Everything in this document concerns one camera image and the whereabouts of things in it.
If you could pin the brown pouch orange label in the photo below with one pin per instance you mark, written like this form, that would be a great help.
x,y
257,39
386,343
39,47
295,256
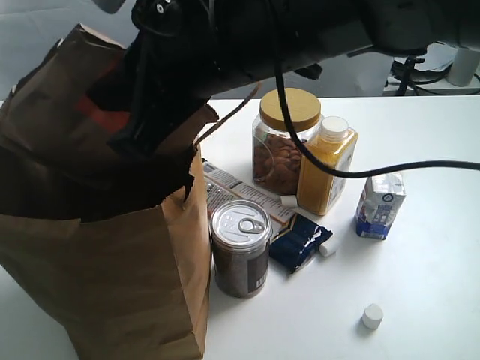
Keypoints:
x,y
110,121

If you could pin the clear can with pull-tab lid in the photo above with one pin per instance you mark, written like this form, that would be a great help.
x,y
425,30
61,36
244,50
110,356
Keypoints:
x,y
240,237

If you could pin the small white cube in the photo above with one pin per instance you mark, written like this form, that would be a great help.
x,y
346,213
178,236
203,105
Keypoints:
x,y
289,201

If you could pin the white blue milk carton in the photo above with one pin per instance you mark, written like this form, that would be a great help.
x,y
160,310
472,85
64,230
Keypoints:
x,y
379,204

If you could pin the black tripod stand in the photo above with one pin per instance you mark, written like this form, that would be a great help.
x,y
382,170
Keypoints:
x,y
404,73

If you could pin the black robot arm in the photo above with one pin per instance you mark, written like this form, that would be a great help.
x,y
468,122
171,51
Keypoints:
x,y
188,51

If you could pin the white cylinder bottle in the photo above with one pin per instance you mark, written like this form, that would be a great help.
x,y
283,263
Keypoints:
x,y
463,67

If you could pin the small white cap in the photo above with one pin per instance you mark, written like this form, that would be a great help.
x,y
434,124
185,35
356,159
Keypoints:
x,y
372,316

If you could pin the blue snack package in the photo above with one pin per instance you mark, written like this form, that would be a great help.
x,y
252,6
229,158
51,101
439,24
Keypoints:
x,y
295,239

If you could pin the almond jar with yellow lid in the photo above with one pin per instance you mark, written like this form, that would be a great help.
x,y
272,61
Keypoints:
x,y
276,160

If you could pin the small white cylinder piece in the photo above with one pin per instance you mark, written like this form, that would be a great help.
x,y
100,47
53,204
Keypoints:
x,y
327,250

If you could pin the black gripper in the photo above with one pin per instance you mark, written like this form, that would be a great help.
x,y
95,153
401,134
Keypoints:
x,y
156,111

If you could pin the brown paper bag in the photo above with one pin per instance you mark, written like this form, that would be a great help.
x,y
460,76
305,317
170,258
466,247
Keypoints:
x,y
117,252

